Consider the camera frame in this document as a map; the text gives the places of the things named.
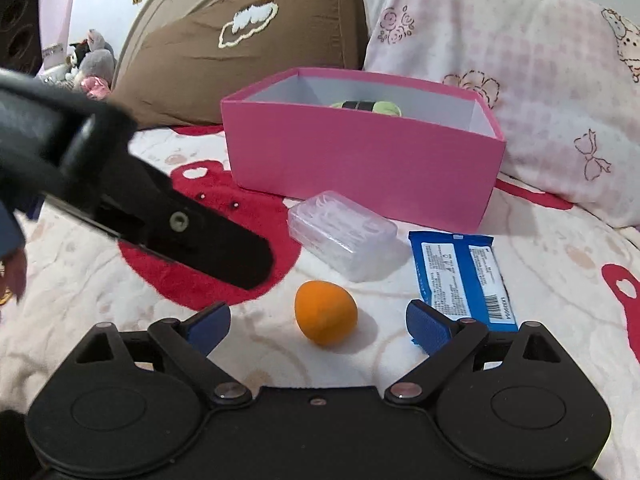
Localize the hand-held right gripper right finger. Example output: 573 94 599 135
385 299 565 403

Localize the brown embroidered pillow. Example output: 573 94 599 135
111 0 371 128

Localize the grey plush toy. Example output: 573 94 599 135
77 29 118 81

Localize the orange makeup sponge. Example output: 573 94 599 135
294 280 359 347

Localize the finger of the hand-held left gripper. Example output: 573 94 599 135
94 159 274 291

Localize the blue snack packet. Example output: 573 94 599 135
407 230 519 348

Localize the pink checked pillow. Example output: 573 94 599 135
354 0 640 228

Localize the green yarn ball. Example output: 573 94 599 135
330 100 403 117

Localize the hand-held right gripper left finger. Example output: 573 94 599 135
74 301 253 403

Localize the black cabinet with round holes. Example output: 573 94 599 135
0 0 44 79

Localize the clear plastic case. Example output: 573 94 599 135
287 190 398 283

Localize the person's left hand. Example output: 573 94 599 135
0 249 29 307

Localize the pink plush toy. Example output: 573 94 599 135
81 76 112 99

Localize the bear printed blanket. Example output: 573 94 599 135
0 122 640 461

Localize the pink cardboard box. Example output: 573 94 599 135
220 66 507 235

